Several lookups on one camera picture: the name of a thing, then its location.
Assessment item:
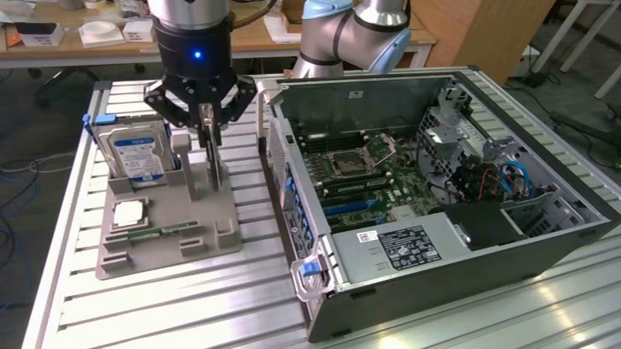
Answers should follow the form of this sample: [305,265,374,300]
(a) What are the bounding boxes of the small white box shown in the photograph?
[121,20,157,43]

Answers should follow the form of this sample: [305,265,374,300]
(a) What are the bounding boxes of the cardboard box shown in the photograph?
[281,0,307,25]

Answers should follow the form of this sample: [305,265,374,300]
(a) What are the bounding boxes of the wooden desk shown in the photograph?
[0,0,438,70]

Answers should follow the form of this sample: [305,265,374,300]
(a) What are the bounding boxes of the black RAM stick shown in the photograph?
[317,173,392,193]

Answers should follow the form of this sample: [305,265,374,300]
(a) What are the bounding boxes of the metal disk bay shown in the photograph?
[416,87,491,164]

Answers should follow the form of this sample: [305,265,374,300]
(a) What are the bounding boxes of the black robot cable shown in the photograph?
[228,0,279,30]

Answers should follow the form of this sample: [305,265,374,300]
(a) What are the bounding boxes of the hard disk in blue carrier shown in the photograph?
[82,112,173,182]

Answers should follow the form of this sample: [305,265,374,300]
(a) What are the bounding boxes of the black RAM slot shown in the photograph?
[296,131,366,153]

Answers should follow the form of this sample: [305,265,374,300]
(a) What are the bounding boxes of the grey parts rack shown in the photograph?
[94,133,243,281]

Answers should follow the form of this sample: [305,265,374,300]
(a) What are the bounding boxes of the blue floor cable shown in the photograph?
[0,170,38,313]

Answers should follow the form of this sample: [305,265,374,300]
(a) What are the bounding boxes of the black chair base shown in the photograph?
[28,65,147,107]

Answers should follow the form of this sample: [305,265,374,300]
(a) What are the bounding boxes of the white square container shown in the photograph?
[77,20,125,48]

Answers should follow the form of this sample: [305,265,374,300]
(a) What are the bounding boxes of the CPU socket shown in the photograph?
[328,149,370,179]

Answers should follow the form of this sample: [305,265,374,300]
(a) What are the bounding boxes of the metal socket cover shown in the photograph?
[360,130,402,167]

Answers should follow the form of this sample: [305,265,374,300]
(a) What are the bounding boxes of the white floor cable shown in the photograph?
[0,152,73,174]

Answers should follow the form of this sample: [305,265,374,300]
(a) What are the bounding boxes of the green motherboard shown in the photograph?
[289,121,447,233]

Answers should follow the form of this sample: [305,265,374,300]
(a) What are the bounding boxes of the white box black lid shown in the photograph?
[13,22,65,47]

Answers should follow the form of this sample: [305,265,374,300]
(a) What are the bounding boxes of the blue wire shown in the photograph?
[498,159,534,199]

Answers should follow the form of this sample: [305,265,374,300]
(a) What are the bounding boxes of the silver CPU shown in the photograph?
[112,198,147,228]

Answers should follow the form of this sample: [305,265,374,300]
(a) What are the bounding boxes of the grey power supply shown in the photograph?
[319,212,474,286]

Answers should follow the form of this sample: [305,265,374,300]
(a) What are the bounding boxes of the wooden cabinet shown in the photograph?
[410,0,557,85]

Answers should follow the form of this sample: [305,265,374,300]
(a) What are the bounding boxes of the white table frame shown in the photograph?
[530,0,621,100]

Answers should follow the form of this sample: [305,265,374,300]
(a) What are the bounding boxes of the blue card retention clips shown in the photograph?
[280,163,316,248]

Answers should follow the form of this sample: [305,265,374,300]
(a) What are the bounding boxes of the open black PC case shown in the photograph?
[255,65,613,345]

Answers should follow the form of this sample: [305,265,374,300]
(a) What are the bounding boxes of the gpu card with metal bracket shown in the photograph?
[199,103,228,193]

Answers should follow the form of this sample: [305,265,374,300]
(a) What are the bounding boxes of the green RAM stick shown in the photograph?
[108,223,200,243]

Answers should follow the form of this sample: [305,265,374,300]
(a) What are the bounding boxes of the black floor stand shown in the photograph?
[550,108,621,136]

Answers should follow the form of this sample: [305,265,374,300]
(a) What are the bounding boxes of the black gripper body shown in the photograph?
[153,20,239,128]

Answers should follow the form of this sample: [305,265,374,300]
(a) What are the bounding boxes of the black expansion slot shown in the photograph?
[327,212,387,225]

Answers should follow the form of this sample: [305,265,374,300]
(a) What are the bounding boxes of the white paper stack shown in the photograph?
[263,14,304,44]

